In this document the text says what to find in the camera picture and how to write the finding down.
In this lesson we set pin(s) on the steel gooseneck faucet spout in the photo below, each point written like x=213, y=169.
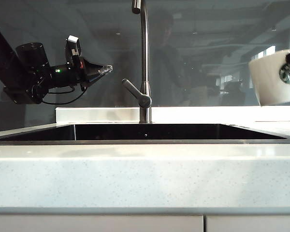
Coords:
x=145, y=48

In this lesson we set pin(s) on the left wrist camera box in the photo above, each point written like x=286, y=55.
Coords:
x=73, y=49

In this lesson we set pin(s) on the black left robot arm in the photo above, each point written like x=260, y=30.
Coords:
x=17, y=72

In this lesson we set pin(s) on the wide grey cabinet door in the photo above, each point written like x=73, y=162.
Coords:
x=96, y=224

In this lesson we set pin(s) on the black undermount sink basin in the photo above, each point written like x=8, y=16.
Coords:
x=159, y=132

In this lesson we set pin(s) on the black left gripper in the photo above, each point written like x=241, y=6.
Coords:
x=67, y=76

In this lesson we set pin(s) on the white Starbucks logo mug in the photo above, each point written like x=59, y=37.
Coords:
x=265, y=82

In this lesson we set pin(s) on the narrow grey cabinet door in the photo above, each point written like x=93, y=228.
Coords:
x=253, y=224

